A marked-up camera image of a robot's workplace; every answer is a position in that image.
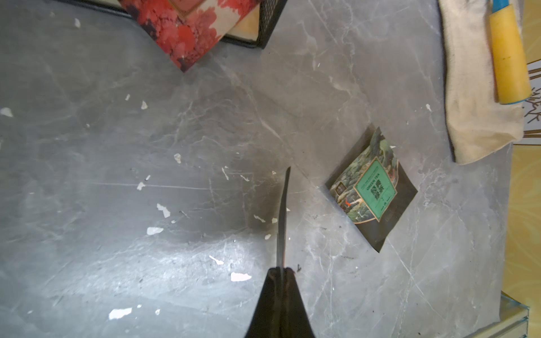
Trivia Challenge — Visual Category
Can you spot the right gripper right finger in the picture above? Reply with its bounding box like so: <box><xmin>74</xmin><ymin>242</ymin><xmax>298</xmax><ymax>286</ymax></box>
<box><xmin>280</xmin><ymin>268</ymin><xmax>315</xmax><ymax>338</ymax></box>

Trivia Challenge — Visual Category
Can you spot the beige cloth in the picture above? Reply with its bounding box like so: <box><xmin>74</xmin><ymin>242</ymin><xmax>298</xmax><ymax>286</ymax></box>
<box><xmin>438</xmin><ymin>0</ymin><xmax>524</xmax><ymax>165</ymax></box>

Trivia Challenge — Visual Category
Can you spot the red floral tea bag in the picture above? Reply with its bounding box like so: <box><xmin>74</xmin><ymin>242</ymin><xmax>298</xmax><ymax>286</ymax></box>
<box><xmin>120</xmin><ymin>0</ymin><xmax>260</xmax><ymax>72</ymax></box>

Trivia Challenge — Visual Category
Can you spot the green tea bag top shelf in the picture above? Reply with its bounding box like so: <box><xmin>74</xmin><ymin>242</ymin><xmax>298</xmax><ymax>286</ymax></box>
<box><xmin>325</xmin><ymin>125</ymin><xmax>418</xmax><ymax>253</ymax></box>

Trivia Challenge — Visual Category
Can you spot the blue yellow hand rake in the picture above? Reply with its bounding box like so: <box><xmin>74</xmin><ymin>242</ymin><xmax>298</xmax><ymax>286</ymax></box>
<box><xmin>489</xmin><ymin>0</ymin><xmax>531</xmax><ymax>105</ymax></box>

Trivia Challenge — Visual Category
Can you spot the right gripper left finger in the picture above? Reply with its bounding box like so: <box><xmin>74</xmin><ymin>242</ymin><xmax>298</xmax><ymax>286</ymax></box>
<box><xmin>245</xmin><ymin>268</ymin><xmax>283</xmax><ymax>337</ymax></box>

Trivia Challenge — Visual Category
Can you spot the black wire two-tier shelf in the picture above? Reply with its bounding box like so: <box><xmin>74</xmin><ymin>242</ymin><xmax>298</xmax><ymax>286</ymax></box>
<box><xmin>60</xmin><ymin>0</ymin><xmax>287</xmax><ymax>49</ymax></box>

